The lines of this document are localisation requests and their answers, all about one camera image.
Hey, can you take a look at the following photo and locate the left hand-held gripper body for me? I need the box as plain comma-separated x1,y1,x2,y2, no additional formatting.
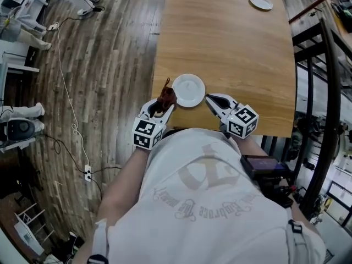
132,109,171,151

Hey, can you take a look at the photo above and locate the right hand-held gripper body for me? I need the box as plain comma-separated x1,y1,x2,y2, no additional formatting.
218,102,260,140

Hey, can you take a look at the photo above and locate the brown cloth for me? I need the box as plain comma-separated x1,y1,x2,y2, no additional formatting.
153,77,177,118

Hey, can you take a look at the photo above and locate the white round plate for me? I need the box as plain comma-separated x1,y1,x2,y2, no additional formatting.
171,73,206,108

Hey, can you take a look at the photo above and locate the person's left forearm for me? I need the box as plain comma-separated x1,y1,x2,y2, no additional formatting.
97,145,151,230

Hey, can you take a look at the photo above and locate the person's right forearm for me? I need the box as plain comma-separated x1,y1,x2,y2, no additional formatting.
235,136,269,162

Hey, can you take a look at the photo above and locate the small white plate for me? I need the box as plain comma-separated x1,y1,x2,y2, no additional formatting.
249,0,274,11

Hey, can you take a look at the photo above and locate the black device with screen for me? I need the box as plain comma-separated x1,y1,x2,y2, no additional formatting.
240,155,294,207

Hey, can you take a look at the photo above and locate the black metal railing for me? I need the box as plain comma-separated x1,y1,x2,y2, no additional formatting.
288,17,352,223

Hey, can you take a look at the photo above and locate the person's white printed shirt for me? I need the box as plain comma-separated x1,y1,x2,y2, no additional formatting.
106,127,328,264

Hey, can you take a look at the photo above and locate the white round-faced device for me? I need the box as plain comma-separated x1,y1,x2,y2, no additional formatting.
5,117,37,142

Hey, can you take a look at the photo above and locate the red metal pipe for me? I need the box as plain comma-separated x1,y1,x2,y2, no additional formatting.
288,0,348,25

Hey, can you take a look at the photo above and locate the white side table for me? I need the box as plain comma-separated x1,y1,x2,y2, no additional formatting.
0,51,41,98

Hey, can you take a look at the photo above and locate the black floor cable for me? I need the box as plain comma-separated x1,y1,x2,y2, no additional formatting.
43,134,122,175
56,5,106,30

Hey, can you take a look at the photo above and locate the long white cable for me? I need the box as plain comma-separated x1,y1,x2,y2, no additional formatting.
54,23,91,167

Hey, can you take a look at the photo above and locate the white harness strap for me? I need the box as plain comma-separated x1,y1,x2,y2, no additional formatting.
87,219,110,264
284,207,306,264

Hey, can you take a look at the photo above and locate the white wire rack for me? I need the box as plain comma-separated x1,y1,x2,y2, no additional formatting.
13,201,56,256

